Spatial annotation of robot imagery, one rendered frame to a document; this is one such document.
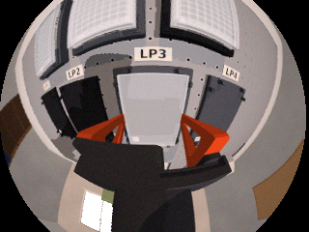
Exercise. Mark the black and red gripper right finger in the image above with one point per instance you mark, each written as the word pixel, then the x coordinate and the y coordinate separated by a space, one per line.
pixel 212 139

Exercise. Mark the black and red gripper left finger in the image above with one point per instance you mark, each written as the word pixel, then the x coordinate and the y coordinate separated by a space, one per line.
pixel 99 131

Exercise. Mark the white button panel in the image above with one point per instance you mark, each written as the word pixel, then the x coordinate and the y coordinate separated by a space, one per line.
pixel 231 160

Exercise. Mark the grey perforated base plate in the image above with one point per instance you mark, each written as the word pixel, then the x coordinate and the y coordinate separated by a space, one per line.
pixel 256 62

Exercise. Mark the dark grey flat plate with corner pegs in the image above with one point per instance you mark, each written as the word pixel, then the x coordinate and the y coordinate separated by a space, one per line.
pixel 154 69

